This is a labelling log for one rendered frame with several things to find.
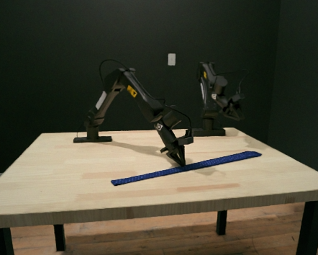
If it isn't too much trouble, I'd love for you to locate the dark blue necktie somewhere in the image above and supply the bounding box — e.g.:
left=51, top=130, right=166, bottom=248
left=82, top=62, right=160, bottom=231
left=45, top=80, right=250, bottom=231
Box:
left=111, top=151, right=262, bottom=186

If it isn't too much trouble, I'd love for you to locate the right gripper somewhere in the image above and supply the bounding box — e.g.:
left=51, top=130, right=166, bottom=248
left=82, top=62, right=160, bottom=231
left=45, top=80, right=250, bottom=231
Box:
left=160, top=129, right=193, bottom=167

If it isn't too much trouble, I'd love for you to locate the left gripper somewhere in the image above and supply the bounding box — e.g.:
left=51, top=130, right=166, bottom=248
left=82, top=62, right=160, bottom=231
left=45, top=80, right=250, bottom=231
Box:
left=217, top=89, right=245, bottom=121

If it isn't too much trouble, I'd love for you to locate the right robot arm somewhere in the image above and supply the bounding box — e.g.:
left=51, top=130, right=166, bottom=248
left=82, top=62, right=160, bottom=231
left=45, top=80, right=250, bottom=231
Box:
left=73, top=68, right=183, bottom=143

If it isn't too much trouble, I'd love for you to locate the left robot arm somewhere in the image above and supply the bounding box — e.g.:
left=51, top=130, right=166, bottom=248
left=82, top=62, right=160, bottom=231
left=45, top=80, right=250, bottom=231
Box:
left=192, top=62, right=245, bottom=133

